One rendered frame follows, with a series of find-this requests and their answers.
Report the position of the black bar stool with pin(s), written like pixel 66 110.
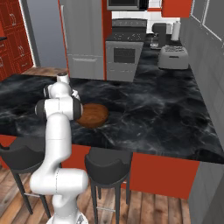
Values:
pixel 108 169
pixel 20 157

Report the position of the grey oven with hob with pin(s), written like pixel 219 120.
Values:
pixel 124 55

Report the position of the red cupboard run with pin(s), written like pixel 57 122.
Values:
pixel 13 38

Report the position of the black coffee machine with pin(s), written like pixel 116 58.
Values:
pixel 159 33

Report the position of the grey microwave oven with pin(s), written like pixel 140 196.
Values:
pixel 125 4

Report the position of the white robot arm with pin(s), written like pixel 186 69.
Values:
pixel 58 137

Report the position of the white toaster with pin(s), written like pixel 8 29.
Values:
pixel 173 57

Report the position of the white paper towel roll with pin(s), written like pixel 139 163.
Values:
pixel 176 30

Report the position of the red wall cupboard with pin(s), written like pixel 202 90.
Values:
pixel 176 8

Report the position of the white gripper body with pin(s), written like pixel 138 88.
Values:
pixel 76 94

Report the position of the red island cabinet front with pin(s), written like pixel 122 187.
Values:
pixel 163 175

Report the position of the grey fridge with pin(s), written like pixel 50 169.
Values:
pixel 83 38

